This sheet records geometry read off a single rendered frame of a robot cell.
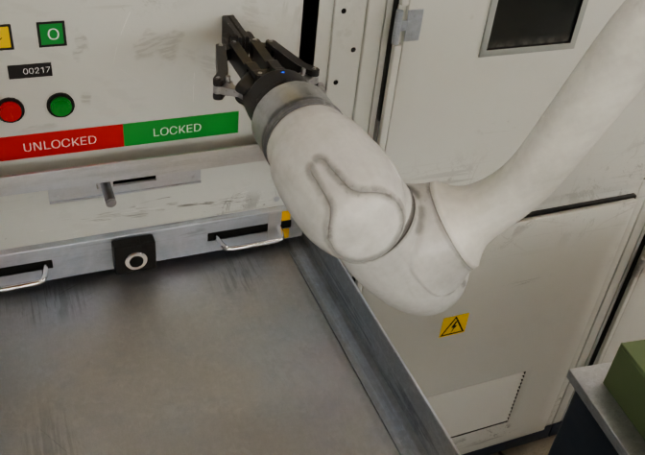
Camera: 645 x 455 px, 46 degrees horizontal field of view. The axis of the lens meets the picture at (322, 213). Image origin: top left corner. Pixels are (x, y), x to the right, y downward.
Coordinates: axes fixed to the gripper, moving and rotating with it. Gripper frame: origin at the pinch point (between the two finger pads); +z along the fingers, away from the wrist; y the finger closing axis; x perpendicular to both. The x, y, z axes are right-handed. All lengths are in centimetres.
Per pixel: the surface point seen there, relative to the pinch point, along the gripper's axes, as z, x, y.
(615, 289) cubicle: 5, -71, 93
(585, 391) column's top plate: -32, -48, 48
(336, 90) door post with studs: 5.6, -12.4, 17.6
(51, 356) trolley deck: -11.0, -38.2, -27.7
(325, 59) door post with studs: 6.0, -7.3, 15.6
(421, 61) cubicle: 3.6, -8.0, 30.2
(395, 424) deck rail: -35, -38, 12
